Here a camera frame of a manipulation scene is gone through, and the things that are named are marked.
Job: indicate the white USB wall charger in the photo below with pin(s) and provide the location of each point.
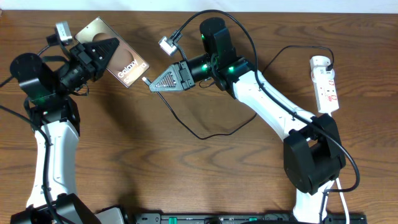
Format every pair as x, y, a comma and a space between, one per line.
320, 61

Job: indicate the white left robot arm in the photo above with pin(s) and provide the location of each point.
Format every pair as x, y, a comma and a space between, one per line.
50, 82

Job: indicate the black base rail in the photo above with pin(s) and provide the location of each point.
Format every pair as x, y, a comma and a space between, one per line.
217, 218

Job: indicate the white power strip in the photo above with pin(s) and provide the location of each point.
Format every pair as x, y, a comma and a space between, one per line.
325, 90

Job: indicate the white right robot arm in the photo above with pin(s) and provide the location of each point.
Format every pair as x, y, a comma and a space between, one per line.
313, 153

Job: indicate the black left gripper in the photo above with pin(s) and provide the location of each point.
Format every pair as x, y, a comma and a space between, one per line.
86, 58

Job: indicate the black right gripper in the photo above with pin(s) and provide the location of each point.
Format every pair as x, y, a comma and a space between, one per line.
182, 66

